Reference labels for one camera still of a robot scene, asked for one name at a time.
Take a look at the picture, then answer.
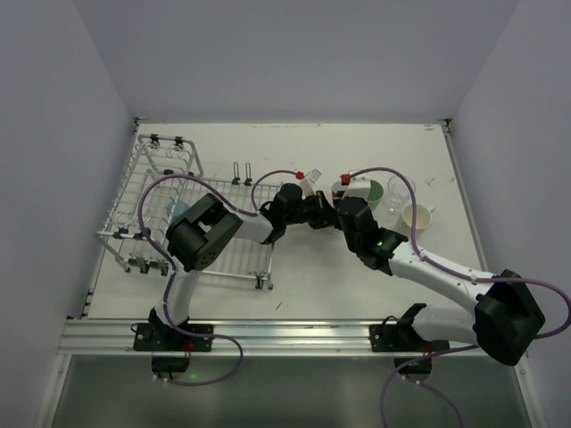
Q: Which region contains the light green cup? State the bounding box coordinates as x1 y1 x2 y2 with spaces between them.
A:
367 180 384 210

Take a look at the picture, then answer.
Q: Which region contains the clear glass cup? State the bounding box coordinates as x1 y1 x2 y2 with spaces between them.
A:
384 175 410 214

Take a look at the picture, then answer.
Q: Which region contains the white ceramic mug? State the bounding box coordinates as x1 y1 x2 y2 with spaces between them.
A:
401 204 435 232

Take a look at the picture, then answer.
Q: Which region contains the blue cup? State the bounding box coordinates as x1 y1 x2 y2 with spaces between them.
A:
166 201 189 222

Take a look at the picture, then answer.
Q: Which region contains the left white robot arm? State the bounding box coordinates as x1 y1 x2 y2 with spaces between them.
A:
149 184 339 344

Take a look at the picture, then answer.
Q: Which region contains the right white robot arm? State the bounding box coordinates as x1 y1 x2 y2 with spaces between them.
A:
337 197 545 366

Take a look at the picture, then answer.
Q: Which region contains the right black control box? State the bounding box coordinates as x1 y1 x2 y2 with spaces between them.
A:
393 358 433 382

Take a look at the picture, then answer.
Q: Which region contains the black control box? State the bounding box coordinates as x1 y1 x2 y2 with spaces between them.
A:
151 357 190 376
393 358 433 382

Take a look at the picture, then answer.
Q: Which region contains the left black control box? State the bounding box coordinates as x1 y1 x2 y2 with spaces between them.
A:
151 357 190 376

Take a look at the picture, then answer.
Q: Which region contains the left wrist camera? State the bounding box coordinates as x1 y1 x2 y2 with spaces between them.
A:
299 169 322 197

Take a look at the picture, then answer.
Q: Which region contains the silver wire dish rack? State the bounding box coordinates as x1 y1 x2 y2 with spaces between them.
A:
95 134 279 276

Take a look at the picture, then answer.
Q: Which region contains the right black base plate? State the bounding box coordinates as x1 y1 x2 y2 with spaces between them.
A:
368 303 450 354

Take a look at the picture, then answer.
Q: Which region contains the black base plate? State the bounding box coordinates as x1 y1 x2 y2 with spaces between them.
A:
368 303 450 354
133 323 214 352

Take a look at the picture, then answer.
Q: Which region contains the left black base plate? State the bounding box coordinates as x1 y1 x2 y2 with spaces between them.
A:
133 323 214 352

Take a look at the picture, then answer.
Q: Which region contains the aluminium mounting rail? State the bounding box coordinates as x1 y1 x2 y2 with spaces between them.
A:
60 318 487 356

